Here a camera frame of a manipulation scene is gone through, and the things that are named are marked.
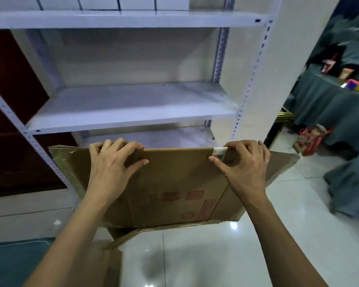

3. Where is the person's right hand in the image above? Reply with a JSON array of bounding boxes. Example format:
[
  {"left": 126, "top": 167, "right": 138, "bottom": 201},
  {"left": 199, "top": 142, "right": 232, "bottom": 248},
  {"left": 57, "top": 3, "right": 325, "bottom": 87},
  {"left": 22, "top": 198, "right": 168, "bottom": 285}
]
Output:
[{"left": 208, "top": 140, "right": 271, "bottom": 204}]

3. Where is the person's left hand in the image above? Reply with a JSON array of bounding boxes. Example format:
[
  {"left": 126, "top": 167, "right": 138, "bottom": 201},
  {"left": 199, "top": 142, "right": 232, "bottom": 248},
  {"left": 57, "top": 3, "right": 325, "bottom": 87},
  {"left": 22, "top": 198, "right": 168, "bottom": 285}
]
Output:
[{"left": 85, "top": 138, "right": 150, "bottom": 207}]

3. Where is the large brown cardboard box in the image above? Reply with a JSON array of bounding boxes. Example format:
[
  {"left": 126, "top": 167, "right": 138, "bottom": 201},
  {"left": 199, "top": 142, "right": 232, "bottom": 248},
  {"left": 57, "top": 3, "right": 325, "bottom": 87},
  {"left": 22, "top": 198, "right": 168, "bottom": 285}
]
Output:
[{"left": 48, "top": 146, "right": 301, "bottom": 249}]

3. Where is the white metal shelving rack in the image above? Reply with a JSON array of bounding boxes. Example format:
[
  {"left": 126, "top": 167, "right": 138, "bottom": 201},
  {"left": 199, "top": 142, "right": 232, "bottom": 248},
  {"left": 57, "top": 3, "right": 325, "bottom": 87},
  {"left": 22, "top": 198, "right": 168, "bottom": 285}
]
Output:
[{"left": 0, "top": 0, "right": 279, "bottom": 195}]

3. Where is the small printed brown carton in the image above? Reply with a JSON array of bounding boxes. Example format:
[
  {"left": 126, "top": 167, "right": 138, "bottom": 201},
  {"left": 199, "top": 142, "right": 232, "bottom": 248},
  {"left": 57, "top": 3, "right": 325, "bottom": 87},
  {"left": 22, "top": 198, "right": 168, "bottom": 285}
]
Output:
[{"left": 78, "top": 239, "right": 123, "bottom": 287}]

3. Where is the tidy row of white boxes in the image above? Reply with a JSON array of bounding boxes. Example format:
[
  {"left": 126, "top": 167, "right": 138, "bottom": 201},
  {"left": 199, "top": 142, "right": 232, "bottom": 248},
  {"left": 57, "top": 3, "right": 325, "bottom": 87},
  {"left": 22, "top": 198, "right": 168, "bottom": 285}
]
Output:
[{"left": 0, "top": 0, "right": 192, "bottom": 12}]

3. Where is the person's right forearm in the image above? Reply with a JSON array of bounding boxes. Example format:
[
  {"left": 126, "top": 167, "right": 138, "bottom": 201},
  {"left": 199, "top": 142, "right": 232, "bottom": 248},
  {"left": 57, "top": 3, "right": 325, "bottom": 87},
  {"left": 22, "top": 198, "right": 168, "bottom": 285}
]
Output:
[{"left": 242, "top": 194, "right": 328, "bottom": 287}]

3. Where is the person's left forearm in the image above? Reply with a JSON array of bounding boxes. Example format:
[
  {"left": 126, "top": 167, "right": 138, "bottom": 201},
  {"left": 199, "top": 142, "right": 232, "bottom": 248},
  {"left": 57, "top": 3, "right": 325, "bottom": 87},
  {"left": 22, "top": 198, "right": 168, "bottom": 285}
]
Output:
[{"left": 24, "top": 194, "right": 117, "bottom": 287}]

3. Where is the black and gold object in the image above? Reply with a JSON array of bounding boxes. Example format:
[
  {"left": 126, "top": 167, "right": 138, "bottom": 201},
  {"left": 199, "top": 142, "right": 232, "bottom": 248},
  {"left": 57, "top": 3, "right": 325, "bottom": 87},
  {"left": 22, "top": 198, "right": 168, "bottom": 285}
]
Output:
[{"left": 277, "top": 107, "right": 296, "bottom": 124}]

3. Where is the red printed bag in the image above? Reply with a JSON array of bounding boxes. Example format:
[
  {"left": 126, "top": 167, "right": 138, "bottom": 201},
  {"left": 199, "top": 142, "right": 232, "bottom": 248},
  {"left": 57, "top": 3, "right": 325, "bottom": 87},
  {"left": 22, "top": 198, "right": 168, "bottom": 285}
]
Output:
[{"left": 293, "top": 124, "right": 333, "bottom": 157}]

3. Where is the green cloth covered table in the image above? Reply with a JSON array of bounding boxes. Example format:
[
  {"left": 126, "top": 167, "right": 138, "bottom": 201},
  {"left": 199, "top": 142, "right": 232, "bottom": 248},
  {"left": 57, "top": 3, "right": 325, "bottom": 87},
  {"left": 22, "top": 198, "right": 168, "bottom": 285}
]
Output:
[{"left": 290, "top": 61, "right": 359, "bottom": 154}]

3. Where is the teal fabric chair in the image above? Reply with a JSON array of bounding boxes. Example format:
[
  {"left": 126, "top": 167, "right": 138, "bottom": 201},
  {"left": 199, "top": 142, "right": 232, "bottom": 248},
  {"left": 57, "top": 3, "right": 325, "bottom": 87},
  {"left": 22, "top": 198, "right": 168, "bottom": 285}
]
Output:
[
  {"left": 324, "top": 153, "right": 359, "bottom": 224},
  {"left": 0, "top": 237, "right": 56, "bottom": 287}
]

